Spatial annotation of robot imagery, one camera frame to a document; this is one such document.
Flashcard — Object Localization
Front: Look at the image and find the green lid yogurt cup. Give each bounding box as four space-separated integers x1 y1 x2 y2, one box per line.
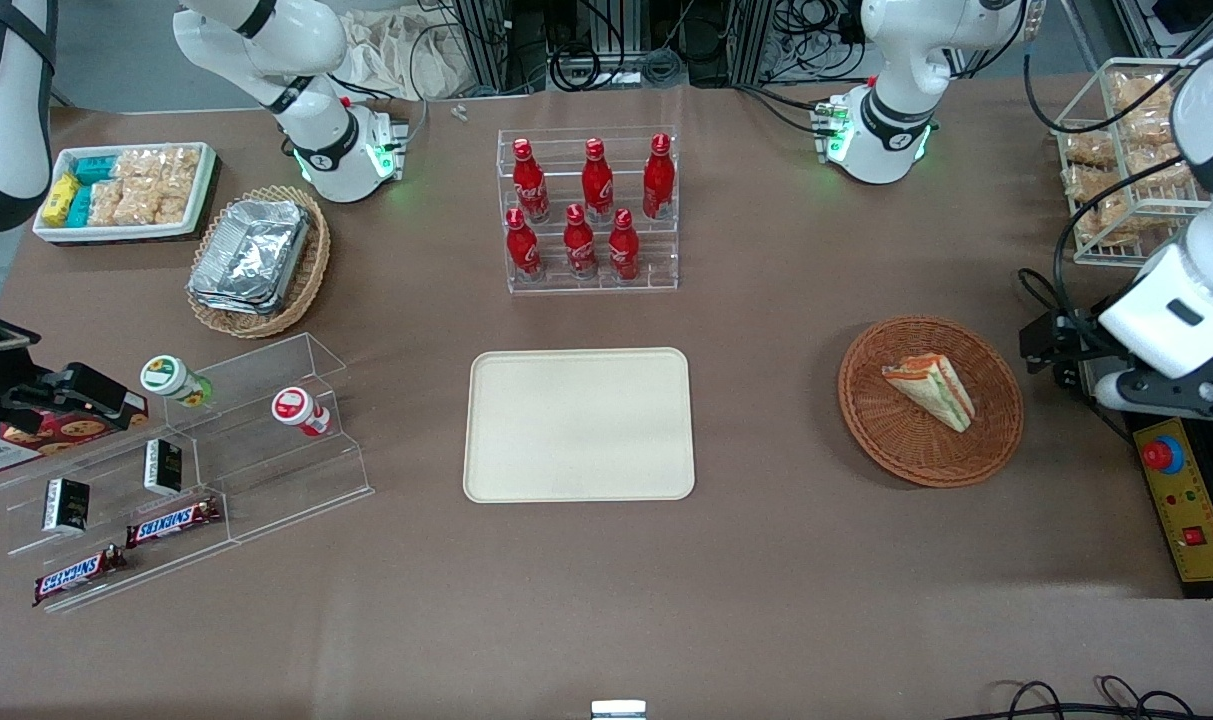
140 355 214 408

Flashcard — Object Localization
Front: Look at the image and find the red lid yogurt cup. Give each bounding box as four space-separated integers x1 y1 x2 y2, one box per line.
271 386 333 438

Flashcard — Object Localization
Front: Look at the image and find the aluminium frame profile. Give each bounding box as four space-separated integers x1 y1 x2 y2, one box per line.
454 0 512 93
734 0 779 83

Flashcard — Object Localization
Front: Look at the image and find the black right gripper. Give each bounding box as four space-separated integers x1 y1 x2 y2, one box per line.
0 310 127 421

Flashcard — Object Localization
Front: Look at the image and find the small black chocolate box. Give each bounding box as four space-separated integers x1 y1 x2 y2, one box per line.
43 478 91 534
144 438 184 497

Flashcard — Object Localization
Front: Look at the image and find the clear bag of fried snacks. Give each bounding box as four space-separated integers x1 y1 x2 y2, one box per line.
1116 112 1182 161
1074 203 1143 257
1064 130 1117 169
1111 72 1182 116
1064 165 1129 207

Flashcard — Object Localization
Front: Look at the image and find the coiled black cable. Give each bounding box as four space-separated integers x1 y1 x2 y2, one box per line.
549 38 603 93

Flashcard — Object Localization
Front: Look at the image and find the white rectangular plastic bin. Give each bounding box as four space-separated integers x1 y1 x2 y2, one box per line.
33 142 217 246

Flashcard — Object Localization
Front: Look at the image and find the red tartan cookie box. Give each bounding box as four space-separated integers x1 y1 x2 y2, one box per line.
0 392 150 478

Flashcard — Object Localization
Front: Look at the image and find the oval tan wicker basket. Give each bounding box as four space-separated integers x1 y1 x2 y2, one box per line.
186 185 332 339

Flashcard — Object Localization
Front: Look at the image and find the beige plastic serving tray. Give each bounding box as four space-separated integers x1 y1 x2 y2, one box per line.
463 347 697 504

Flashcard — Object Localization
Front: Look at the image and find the clear acrylic bottle rack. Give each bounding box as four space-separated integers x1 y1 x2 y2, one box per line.
496 125 680 296

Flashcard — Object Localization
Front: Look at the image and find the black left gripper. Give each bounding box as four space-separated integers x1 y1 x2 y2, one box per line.
1020 310 1105 394

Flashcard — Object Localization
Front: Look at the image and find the white wire basket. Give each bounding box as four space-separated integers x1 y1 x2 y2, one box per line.
1053 57 1213 267

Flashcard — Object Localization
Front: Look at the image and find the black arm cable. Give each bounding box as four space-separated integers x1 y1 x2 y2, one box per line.
1023 0 1185 136
1016 155 1189 336

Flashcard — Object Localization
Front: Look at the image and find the crumpled white cloth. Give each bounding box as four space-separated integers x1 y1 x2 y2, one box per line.
338 8 472 101

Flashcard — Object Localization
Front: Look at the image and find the tangled black cable bundle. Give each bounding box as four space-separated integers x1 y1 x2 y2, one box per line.
771 0 872 76

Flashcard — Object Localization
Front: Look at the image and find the aluminium foil tray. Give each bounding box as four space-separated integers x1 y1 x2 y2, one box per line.
188 285 282 317
190 198 312 306

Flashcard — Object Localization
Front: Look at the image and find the yellow snack packet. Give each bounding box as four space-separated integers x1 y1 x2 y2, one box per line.
44 172 80 227

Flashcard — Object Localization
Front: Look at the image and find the coiled grey cable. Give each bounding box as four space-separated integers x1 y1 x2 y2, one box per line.
640 48 685 87

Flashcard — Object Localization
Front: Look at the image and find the clear acrylic step display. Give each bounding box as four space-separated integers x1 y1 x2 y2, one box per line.
0 332 375 614

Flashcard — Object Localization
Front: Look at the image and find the black floor cable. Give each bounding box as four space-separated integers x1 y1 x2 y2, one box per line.
951 676 1199 720

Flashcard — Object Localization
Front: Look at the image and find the grey base cable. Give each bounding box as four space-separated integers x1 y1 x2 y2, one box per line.
391 95 429 166

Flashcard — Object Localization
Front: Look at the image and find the yellow emergency stop box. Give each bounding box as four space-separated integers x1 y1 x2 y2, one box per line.
1131 415 1213 599

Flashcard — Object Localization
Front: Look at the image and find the brown Snickers bar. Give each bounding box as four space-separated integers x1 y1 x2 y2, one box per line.
33 545 127 608
126 497 223 549

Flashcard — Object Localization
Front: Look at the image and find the round brown wicker basket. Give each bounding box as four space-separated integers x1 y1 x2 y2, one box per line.
837 315 1025 489

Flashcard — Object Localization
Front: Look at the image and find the wrapped triangular sandwich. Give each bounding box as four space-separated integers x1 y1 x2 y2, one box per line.
882 352 975 434

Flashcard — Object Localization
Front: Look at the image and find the red cola bottle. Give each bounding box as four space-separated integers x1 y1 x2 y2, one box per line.
511 137 552 224
563 203 599 281
506 207 544 283
607 207 641 283
580 137 615 223
642 132 677 221

